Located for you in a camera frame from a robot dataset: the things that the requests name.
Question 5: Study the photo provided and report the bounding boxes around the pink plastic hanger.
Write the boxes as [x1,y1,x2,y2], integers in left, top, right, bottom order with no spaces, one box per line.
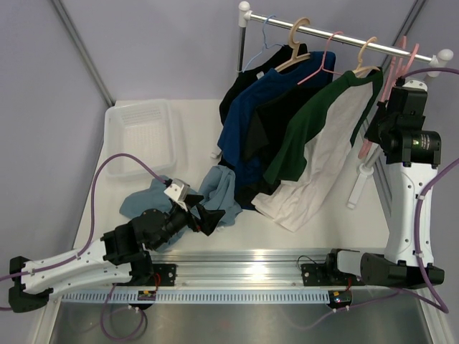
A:
[358,35,420,160]

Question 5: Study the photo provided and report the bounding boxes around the left small circuit board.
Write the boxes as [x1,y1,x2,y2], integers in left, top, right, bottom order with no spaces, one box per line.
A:
[138,290,157,302]

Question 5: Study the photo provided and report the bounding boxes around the white plastic basket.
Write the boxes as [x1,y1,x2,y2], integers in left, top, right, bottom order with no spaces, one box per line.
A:
[103,99,176,173]

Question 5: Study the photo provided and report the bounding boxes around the pink wire hanger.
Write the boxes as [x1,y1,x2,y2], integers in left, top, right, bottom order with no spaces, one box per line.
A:
[297,31,343,85]

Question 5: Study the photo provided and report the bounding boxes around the aluminium rail frame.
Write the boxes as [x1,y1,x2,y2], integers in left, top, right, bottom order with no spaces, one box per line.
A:
[69,249,331,290]

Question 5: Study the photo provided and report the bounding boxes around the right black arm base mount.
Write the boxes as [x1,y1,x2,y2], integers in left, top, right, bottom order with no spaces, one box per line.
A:
[301,264,348,287]

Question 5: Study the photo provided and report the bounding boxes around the white metal clothes rack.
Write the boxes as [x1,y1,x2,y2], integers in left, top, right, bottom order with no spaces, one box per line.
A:
[237,1,454,209]

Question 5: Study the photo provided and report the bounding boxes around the black t-shirt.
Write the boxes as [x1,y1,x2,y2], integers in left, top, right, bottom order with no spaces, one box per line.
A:
[235,85,323,210]
[219,45,316,128]

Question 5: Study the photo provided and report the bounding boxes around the right small circuit board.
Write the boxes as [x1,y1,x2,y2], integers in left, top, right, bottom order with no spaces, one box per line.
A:
[328,290,353,309]

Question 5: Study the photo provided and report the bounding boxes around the beige wooden hanger left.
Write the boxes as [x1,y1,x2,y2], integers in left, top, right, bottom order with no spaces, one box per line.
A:
[275,17,311,72]

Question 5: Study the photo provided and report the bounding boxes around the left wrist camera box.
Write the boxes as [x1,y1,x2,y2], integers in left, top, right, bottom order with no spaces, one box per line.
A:
[164,178,190,211]

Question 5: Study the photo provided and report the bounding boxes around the small circuit board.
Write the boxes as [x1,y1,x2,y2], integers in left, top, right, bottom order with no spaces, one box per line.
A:
[138,290,157,302]
[328,290,353,309]

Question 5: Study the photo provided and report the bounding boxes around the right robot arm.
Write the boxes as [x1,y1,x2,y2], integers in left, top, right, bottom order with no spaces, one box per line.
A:
[324,77,445,290]

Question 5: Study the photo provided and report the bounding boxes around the white perforated cable duct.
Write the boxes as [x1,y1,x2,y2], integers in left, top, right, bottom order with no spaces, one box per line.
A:
[62,289,329,305]

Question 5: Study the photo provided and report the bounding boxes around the beige wooden hanger right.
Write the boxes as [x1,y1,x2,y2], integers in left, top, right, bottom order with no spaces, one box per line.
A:
[351,36,381,78]

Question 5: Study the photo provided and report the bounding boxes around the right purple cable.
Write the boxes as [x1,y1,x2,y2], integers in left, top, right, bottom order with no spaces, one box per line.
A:
[399,67,459,315]

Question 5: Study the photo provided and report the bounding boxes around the purple cable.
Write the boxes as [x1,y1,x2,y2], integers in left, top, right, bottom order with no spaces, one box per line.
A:
[399,67,459,315]
[0,153,169,284]

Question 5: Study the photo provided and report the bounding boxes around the beige wooden hanger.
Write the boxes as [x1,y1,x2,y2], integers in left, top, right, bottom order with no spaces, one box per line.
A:
[275,17,311,72]
[351,36,381,78]

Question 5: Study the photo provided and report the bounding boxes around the light blue wire hanger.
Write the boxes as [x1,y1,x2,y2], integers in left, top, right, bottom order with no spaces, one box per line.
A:
[241,14,283,72]

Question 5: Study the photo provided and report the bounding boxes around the black t-shirt back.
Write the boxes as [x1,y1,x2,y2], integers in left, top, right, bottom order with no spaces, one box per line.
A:
[219,45,316,128]

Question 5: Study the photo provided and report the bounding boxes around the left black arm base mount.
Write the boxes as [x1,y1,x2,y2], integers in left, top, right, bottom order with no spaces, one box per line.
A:
[125,264,177,287]

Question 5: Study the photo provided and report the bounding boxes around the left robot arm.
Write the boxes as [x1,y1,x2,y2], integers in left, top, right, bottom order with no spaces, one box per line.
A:
[8,195,225,313]

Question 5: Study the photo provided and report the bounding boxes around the green and white raglan shirt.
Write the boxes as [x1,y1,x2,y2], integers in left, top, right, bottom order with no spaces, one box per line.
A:
[252,69,384,232]

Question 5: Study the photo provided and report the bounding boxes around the black t-shirt middle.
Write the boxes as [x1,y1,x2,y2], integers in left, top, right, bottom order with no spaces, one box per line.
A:
[235,85,323,210]

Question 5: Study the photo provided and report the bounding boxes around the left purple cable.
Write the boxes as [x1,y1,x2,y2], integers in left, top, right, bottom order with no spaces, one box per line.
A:
[0,153,169,284]

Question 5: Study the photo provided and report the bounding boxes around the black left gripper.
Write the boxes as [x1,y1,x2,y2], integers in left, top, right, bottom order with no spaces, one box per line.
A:
[151,194,224,252]

